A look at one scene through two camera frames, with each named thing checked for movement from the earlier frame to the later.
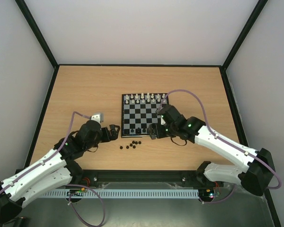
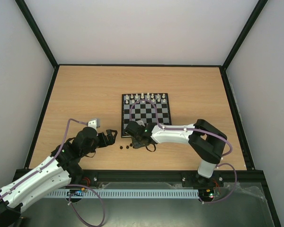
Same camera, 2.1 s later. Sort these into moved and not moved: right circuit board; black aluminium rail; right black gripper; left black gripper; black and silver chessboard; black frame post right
Moved: right black gripper; left black gripper
Not moved: black aluminium rail; black frame post right; right circuit board; black and silver chessboard
